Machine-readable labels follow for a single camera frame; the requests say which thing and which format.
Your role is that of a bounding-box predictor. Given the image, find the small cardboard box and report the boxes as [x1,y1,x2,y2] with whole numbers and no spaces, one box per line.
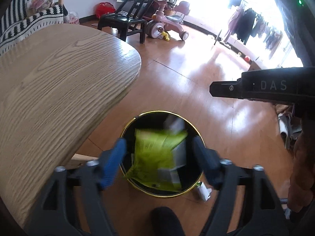
[248,60,262,72]

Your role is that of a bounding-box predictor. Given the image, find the grey white shoes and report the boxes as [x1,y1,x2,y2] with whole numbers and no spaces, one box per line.
[278,114,302,150]

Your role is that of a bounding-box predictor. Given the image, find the clear plastic bag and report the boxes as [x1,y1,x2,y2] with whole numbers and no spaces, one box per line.
[64,12,80,25]

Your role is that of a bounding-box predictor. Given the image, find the black wooden chair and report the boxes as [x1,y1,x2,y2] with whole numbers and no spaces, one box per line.
[97,0,166,44]

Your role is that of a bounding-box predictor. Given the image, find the small white crumpled wrapper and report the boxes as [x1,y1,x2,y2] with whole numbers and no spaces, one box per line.
[195,181,212,201]

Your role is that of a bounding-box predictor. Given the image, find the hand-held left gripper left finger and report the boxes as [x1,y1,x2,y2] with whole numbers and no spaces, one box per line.
[30,138,128,236]

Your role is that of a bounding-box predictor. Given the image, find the light wooden table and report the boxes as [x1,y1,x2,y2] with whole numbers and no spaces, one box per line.
[0,25,143,229]

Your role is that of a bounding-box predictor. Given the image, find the green snack packet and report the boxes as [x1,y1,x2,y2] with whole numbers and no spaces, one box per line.
[125,128,189,193]

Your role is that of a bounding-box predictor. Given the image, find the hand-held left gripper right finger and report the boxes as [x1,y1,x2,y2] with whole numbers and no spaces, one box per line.
[192,136,289,236]

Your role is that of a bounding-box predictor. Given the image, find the pink toy pile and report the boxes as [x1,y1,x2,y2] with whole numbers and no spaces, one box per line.
[27,0,65,13]

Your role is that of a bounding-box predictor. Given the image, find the brown cardboard box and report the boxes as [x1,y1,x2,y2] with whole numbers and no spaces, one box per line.
[275,103,296,116]

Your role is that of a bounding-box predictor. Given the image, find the white packet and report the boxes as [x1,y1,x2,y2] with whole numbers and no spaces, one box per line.
[164,114,185,135]

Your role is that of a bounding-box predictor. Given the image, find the clothes rack with garments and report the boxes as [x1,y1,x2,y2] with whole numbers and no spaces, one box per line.
[214,0,284,55]

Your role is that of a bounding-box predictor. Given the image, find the black gold-rimmed trash bin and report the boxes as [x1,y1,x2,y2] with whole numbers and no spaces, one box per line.
[119,111,204,197]

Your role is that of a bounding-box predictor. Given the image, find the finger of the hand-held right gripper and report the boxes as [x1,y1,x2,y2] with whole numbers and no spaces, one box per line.
[209,78,243,99]

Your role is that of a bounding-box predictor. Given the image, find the red bag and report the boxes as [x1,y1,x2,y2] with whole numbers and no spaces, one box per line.
[95,2,116,19]

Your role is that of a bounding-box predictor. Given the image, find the person's black socked foot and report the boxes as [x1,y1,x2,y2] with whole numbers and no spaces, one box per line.
[150,206,187,236]

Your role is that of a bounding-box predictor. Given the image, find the pink tricycle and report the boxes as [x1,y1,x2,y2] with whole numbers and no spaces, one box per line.
[146,0,191,41]

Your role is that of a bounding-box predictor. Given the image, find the person's right hand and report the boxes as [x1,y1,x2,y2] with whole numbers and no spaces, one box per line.
[287,128,315,213]

